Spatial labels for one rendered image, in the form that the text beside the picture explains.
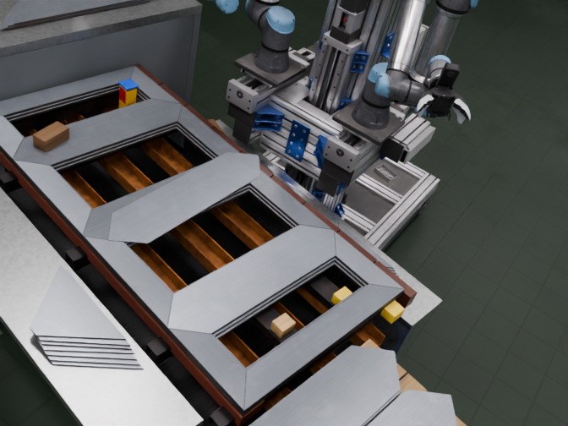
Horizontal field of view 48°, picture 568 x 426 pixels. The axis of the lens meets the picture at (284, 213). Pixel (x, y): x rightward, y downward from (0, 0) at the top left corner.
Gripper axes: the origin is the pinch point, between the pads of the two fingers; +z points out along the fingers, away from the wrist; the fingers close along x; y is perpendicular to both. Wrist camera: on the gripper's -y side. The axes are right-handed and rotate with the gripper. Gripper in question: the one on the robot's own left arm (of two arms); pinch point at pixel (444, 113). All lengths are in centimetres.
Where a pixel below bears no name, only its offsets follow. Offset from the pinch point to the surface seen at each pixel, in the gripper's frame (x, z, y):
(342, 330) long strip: 18, 36, 59
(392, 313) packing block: 3, 22, 64
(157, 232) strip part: 83, 16, 50
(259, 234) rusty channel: 54, -12, 71
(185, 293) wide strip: 68, 38, 52
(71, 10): 146, -71, 19
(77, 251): 107, 27, 54
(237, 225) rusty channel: 62, -14, 70
